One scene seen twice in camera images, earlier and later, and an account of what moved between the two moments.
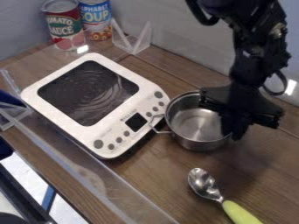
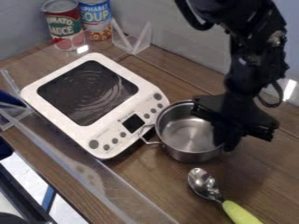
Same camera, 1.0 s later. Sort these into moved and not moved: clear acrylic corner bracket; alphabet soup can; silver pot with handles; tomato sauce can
Moved: silver pot with handles
Not moved: tomato sauce can; alphabet soup can; clear acrylic corner bracket
